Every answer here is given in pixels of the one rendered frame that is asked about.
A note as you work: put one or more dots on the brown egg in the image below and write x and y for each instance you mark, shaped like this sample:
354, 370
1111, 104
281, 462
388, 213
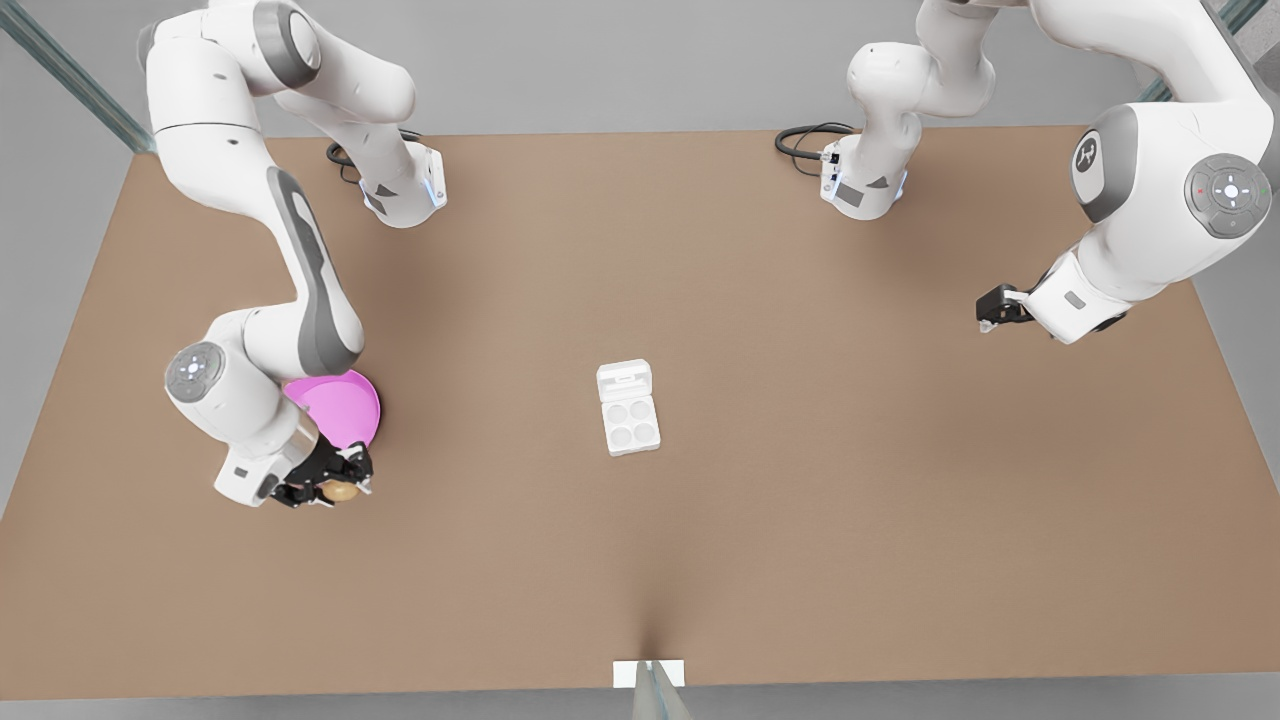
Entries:
342, 491

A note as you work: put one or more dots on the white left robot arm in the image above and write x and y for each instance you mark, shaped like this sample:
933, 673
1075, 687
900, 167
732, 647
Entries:
1150, 200

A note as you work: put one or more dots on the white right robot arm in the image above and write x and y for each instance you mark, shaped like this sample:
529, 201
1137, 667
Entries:
220, 150

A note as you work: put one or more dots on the white egg box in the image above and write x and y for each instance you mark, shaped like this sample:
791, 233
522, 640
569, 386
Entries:
628, 407

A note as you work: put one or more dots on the pink plate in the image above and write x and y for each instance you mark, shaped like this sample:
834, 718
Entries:
345, 405

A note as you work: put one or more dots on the silver frame post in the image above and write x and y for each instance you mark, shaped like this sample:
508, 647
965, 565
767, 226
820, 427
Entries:
655, 690
1200, 50
75, 75

